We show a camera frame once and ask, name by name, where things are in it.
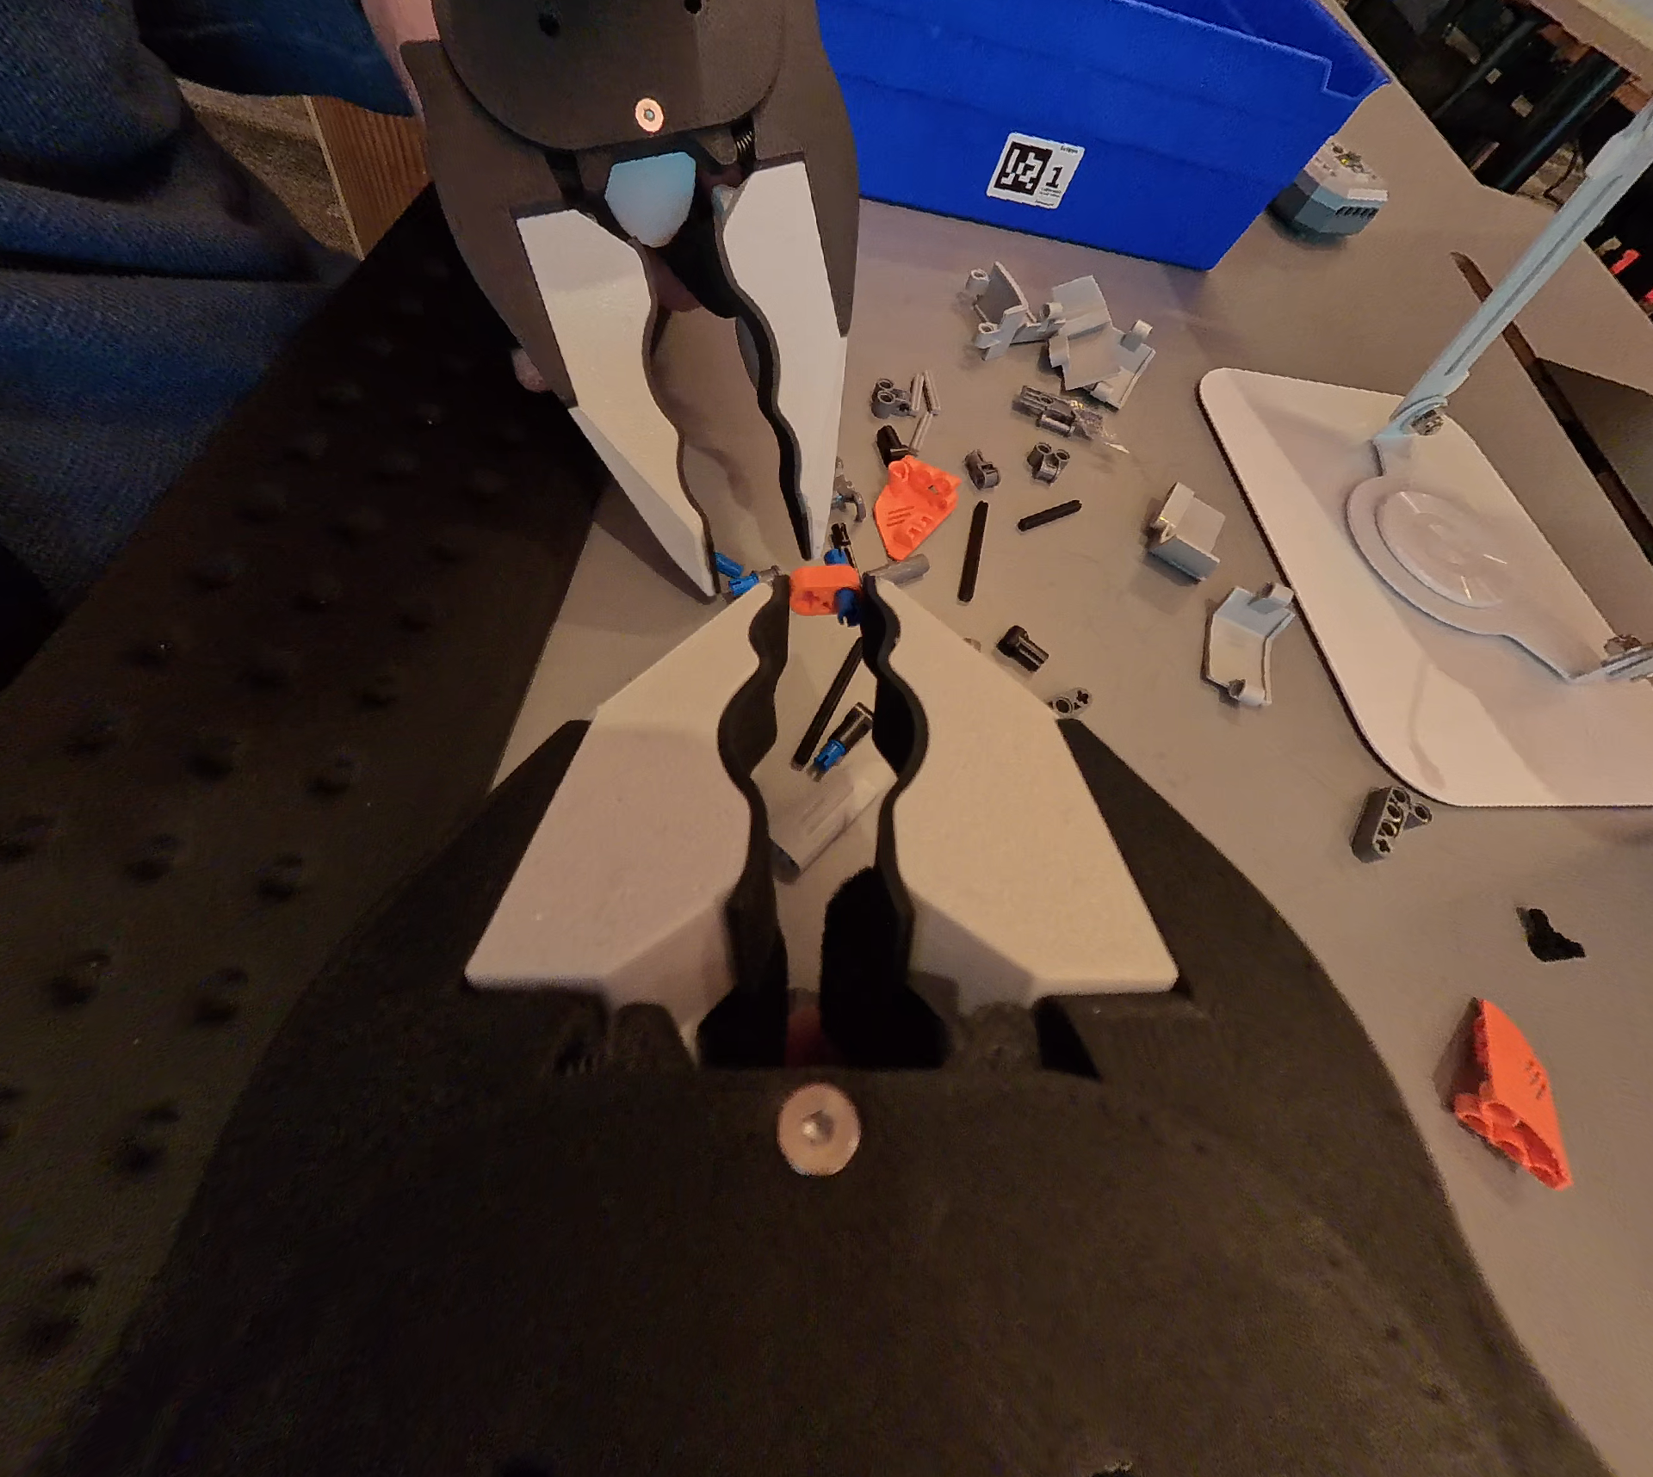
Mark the grey angular panel piece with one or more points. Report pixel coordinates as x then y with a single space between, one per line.
1185 534

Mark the blue pin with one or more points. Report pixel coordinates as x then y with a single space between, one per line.
732 573
849 608

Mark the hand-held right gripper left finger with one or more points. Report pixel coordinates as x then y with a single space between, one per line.
620 844

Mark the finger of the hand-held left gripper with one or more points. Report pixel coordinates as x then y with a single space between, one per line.
588 341
801 315

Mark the orange wedge panel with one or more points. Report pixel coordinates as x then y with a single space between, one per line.
1511 1097

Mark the orange triangular panel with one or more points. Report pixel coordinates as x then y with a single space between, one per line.
917 508

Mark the grey flat panel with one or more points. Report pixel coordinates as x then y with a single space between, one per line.
1079 315

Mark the medium black axle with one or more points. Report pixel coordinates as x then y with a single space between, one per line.
973 551

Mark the short black axle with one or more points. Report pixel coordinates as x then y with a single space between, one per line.
1051 517

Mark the dark grey tube connectors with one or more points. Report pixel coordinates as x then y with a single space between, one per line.
898 400

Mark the person's blue sweater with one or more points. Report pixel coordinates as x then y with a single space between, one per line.
104 341

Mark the grey ringed curved panel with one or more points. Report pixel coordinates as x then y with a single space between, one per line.
1001 334

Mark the dark grey three-hole beam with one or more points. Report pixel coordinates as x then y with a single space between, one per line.
1392 825

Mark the black connector with blue pin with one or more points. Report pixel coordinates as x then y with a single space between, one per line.
846 735

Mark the short black connector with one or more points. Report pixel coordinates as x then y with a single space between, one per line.
1023 647

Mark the dark grey angled beam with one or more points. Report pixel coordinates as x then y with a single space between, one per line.
1070 703

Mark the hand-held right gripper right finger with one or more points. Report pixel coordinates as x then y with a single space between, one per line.
1034 857

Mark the silver wedge piece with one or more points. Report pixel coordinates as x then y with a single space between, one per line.
827 825

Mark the grey electronic module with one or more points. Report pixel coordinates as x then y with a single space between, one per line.
1330 198

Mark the small black piece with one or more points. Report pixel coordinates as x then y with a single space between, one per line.
1550 935

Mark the orange connector piece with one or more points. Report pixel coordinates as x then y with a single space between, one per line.
817 589

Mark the long black axle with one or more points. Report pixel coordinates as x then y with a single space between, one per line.
827 703

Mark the blue tagged storage bin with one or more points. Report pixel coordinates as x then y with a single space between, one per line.
1097 121

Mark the white book stand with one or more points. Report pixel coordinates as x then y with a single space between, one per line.
1292 496

